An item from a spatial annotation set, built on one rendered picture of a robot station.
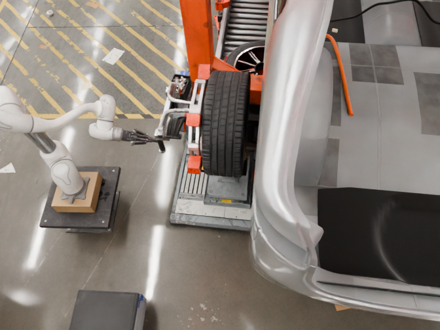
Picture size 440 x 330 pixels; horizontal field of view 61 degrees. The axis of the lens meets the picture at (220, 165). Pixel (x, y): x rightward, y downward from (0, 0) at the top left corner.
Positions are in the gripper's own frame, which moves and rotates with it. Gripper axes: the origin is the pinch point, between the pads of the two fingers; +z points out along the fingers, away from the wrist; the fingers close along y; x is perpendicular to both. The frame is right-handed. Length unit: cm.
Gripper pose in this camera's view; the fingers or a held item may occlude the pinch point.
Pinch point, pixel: (152, 139)
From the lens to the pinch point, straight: 255.1
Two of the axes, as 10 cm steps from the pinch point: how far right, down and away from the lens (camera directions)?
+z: 9.7, 1.5, 1.7
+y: 0.4, -8.6, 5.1
